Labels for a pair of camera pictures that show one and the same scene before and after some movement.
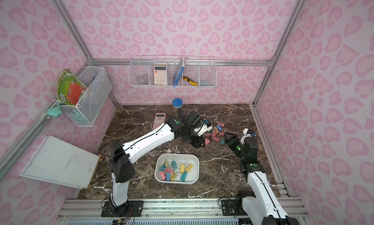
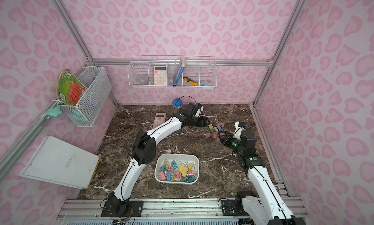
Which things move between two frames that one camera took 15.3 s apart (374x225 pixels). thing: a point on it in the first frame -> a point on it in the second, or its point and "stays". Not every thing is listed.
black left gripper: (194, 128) -> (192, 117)
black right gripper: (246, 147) stays
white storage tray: (177, 169) stays
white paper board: (55, 160) stays
